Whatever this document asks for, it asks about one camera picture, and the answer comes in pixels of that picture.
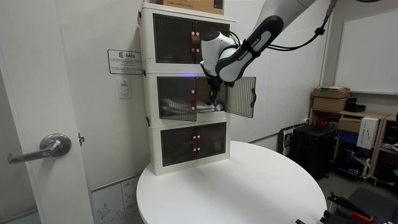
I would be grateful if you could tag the cardboard box on shelf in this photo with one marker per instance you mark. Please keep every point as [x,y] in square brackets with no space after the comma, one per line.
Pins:
[329,99]

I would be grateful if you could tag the black crate stack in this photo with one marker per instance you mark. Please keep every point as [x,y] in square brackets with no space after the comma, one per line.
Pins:
[312,149]

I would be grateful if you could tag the white light switch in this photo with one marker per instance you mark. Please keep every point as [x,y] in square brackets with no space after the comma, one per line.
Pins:
[123,89]

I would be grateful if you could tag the white product box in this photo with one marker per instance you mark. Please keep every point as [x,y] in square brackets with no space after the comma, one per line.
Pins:
[367,133]

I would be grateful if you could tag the white wall sign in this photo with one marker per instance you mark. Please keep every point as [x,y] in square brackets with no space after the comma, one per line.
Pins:
[123,63]

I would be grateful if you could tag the blue white checkered towel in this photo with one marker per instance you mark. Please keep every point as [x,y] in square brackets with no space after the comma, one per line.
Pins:
[209,108]

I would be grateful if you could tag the silver door lever handle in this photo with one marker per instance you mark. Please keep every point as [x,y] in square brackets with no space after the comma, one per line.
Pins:
[52,146]

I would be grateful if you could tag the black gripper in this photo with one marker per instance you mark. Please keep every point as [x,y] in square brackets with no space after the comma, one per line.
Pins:
[214,84]

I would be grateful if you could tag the cardboard box on cabinet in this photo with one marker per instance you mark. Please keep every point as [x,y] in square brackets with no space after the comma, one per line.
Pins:
[214,7]

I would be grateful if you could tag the white three-tier cabinet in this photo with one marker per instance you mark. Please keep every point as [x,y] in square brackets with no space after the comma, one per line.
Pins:
[170,48]

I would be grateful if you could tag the wooden storage shelf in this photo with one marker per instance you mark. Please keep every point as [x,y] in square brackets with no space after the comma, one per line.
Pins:
[379,165]

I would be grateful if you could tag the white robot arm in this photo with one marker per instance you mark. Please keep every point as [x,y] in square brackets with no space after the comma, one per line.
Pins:
[224,58]

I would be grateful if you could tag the white door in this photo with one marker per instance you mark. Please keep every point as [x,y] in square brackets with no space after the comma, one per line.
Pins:
[35,75]

